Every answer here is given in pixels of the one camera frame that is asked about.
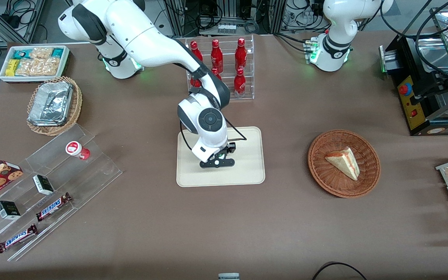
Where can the round brown wicker basket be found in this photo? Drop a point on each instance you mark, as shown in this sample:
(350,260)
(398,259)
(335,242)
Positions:
(325,179)

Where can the oval light wicker basket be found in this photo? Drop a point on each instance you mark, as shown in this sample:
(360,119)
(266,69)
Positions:
(77,101)

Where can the aluminium frame rack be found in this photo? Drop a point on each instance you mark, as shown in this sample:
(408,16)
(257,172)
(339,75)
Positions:
(177,17)

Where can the teal snack pack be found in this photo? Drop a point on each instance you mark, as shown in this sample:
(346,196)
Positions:
(58,53)
(21,53)

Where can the aluminium strut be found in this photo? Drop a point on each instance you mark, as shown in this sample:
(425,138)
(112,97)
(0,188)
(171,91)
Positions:
(33,15)

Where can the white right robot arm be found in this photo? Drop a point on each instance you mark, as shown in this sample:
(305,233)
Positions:
(138,31)

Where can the white power strip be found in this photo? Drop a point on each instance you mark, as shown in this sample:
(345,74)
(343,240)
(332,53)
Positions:
(226,28)

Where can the red cola bottle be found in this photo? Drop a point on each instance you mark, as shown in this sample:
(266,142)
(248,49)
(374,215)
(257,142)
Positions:
(216,57)
(195,83)
(239,83)
(240,55)
(196,49)
(215,72)

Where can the red gum bottle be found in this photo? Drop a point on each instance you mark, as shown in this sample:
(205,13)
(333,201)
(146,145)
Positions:
(77,149)

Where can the beige plastic tray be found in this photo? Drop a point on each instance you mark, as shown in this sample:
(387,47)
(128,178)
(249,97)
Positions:
(247,171)

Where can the white rectangular snack bin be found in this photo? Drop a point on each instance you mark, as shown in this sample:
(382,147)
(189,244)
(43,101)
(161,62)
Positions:
(65,64)

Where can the clear rice cracker bag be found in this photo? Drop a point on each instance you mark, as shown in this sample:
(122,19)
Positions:
(27,67)
(42,53)
(49,66)

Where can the snickers bar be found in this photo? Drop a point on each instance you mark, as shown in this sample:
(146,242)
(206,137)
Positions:
(17,238)
(53,207)

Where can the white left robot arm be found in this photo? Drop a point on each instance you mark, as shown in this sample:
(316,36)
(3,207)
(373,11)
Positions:
(336,35)

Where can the grey white device edge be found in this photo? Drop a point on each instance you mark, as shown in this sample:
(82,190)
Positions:
(228,276)

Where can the clear acrylic bottle rack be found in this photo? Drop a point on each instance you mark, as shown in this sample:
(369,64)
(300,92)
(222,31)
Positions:
(247,95)

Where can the wrapped triangle sandwich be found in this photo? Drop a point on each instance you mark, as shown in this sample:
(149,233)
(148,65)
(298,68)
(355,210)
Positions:
(344,163)

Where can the black food warmer cabinet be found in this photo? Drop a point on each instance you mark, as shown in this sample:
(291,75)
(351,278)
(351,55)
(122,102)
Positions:
(414,112)

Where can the silver foil container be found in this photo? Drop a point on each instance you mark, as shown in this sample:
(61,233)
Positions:
(51,103)

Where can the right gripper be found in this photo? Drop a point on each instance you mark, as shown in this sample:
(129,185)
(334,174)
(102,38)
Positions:
(230,149)

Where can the clear acrylic stepped display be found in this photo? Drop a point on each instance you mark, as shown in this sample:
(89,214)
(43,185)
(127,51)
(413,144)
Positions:
(88,179)

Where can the small black box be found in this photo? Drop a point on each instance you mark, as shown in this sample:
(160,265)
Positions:
(43,184)
(8,210)

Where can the yellow snack pack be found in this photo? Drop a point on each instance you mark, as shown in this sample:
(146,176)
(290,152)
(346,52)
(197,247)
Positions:
(12,67)

